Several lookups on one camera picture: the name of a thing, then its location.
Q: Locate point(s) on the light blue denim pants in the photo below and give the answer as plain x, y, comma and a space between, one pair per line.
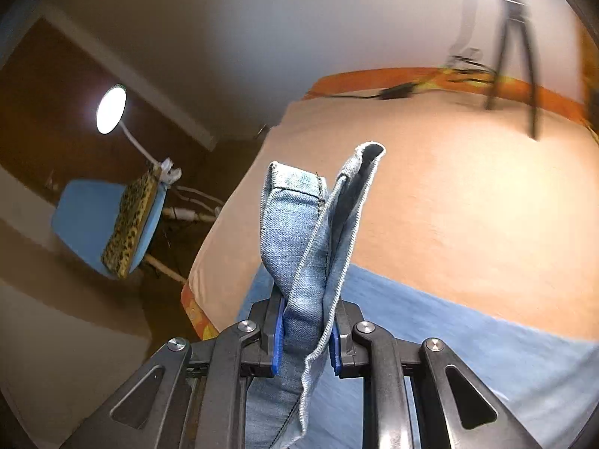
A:
304, 243

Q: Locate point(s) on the leopard print cushion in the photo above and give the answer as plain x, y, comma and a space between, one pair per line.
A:
128, 224

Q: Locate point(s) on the orange floral tablecloth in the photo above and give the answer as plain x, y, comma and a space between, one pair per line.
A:
365, 79

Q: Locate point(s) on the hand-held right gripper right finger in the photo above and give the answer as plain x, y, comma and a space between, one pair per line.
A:
334, 351

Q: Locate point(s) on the blue chair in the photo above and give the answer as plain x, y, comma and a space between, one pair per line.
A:
84, 215

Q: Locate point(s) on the beige cloth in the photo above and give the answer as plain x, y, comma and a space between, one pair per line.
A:
444, 196

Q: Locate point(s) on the small black tripod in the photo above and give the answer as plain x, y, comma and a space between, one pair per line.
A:
507, 23

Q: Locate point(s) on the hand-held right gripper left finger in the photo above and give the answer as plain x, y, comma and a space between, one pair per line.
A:
277, 336

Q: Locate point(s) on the white desk lamp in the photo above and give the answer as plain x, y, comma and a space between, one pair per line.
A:
111, 107

